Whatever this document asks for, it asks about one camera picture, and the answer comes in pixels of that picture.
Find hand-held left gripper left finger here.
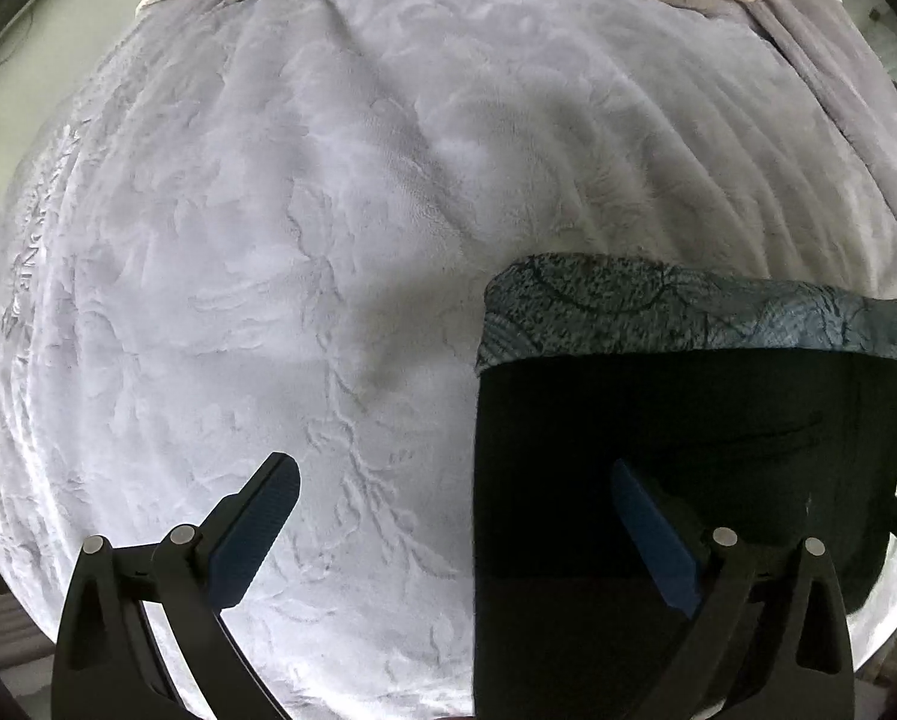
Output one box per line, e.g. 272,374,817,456
50,452,301,720

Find lavender plush blanket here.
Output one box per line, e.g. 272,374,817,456
0,0,897,720

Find grey bed sheet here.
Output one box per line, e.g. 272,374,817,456
744,0,897,203

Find black pants with patterned waistband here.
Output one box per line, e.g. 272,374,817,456
472,253,897,720

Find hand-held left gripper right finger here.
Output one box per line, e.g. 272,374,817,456
611,460,859,720

